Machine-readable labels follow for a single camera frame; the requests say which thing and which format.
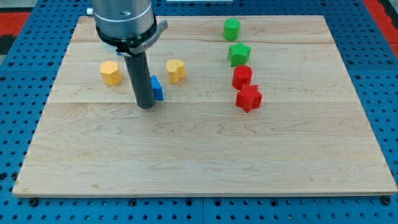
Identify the green star block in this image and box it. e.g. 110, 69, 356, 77
228, 42, 251, 67

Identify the blue triangular block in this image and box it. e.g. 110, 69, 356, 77
151, 75, 164, 101

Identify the yellow heart block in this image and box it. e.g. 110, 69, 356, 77
166, 59, 185, 84

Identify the yellow hexagon block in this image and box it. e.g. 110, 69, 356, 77
99, 60, 123, 86

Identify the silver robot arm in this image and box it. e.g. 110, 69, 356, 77
91, 0, 168, 56

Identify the red cylinder block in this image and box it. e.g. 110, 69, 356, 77
232, 65, 253, 90

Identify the light wooden board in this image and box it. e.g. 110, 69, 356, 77
13, 16, 397, 198

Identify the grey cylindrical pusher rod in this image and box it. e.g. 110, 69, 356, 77
124, 52, 155, 109

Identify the red star block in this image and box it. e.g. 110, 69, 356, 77
236, 83, 262, 113

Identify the green cylinder block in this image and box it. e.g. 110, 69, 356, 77
223, 18, 241, 41

